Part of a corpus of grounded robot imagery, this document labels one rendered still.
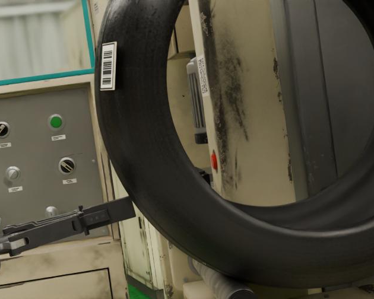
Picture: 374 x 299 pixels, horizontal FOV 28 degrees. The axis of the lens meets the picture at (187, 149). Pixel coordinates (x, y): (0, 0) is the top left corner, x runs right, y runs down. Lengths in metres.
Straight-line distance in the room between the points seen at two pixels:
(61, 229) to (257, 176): 0.45
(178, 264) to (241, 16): 0.45
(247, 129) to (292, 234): 0.40
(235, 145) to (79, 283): 0.53
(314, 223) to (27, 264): 0.68
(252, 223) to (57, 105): 0.82
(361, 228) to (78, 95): 0.86
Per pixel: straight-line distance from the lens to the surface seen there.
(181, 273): 1.31
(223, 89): 1.32
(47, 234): 1.01
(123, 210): 1.04
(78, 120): 1.68
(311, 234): 0.98
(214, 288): 1.07
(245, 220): 0.96
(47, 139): 1.68
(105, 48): 0.96
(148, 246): 4.65
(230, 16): 1.34
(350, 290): 1.38
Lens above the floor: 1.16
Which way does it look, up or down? 3 degrees down
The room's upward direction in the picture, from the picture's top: 8 degrees counter-clockwise
